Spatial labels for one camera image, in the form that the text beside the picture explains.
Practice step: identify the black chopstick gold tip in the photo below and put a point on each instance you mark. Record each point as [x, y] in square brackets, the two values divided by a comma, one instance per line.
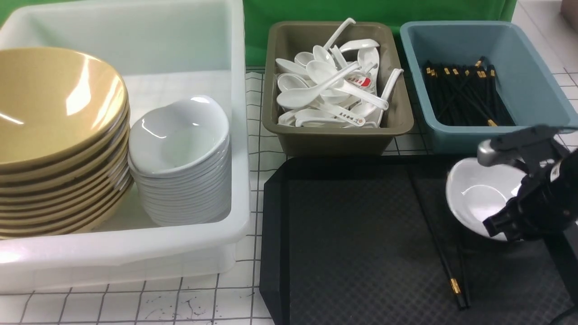
[459, 297]

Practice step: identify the black serving tray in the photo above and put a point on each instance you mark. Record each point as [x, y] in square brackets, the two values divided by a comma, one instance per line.
[345, 243]

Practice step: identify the stack of white dishes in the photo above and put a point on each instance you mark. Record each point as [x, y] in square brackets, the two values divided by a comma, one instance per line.
[181, 159]

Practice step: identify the white spoon printed handle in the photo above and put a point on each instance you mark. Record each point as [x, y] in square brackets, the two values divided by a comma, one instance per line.
[341, 113]

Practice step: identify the stack of yellow noodle bowls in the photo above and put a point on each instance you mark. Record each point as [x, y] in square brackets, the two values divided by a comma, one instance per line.
[64, 131]

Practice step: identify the white spoon upright handle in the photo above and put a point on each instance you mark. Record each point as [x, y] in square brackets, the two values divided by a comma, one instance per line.
[338, 31]

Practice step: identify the white spoon right handle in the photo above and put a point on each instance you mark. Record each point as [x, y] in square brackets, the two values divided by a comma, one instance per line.
[387, 93]

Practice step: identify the blue chopstick bin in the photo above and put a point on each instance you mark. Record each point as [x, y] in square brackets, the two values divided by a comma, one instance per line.
[524, 83]

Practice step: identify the pile of black chopsticks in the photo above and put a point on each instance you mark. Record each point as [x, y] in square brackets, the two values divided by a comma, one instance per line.
[466, 95]

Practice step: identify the large white plastic tub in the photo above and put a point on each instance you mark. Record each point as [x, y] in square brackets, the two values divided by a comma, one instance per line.
[129, 247]

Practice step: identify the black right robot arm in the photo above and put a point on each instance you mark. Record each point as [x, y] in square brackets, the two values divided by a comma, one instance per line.
[546, 203]

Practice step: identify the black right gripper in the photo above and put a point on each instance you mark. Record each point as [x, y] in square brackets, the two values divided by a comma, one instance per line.
[546, 202]

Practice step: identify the white dish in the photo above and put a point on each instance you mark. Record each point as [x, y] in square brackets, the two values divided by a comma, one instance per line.
[474, 193]

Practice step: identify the white spoon with red label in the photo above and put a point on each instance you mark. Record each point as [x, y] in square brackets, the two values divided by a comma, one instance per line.
[366, 77]

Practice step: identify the white spoon long handle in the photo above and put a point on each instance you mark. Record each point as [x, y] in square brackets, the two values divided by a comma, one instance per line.
[300, 97]

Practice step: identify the olive spoon bin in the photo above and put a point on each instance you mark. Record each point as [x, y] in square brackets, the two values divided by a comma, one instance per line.
[288, 38]

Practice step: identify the white spoon top right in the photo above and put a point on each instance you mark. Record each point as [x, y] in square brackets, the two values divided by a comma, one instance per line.
[358, 45]

